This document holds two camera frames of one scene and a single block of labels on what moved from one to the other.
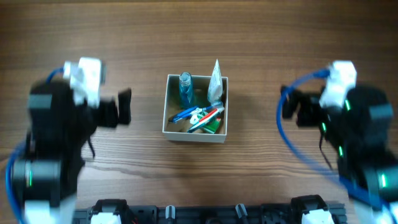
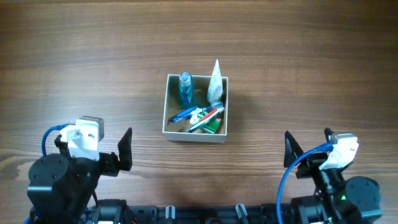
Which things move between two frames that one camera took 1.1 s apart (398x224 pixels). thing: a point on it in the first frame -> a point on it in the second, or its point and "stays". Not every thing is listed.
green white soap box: x=213 y=127 stays
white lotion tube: x=215 y=89 stays
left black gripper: x=109 y=112 -> x=109 y=163
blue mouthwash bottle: x=185 y=90 stays
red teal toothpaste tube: x=206 y=119 stays
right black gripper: x=303 y=109 -> x=310 y=165
